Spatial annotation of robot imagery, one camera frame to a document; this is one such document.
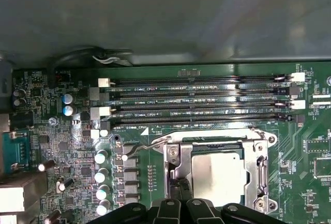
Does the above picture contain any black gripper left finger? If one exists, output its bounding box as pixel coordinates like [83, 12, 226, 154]
[89, 181, 183, 224]

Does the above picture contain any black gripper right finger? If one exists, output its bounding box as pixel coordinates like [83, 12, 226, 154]
[180, 177, 288, 224]

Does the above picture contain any silver CPU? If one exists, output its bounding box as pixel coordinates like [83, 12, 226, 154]
[190, 142, 249, 201]

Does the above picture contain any wire locking lever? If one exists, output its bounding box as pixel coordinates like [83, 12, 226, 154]
[257, 154, 269, 204]
[121, 136, 173, 161]

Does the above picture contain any CPU socket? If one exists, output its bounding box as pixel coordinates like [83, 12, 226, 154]
[151, 128, 279, 213]

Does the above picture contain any green motherboard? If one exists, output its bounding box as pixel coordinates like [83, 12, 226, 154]
[11, 62, 331, 224]

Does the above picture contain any silver port block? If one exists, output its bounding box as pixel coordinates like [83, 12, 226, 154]
[0, 174, 49, 213]

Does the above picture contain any blue serial port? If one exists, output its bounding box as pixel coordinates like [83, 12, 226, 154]
[1, 130, 34, 175]

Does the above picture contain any black PC case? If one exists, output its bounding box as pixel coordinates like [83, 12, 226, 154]
[0, 0, 331, 67]

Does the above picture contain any black white wire bundle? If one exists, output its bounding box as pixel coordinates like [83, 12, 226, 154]
[48, 44, 134, 67]

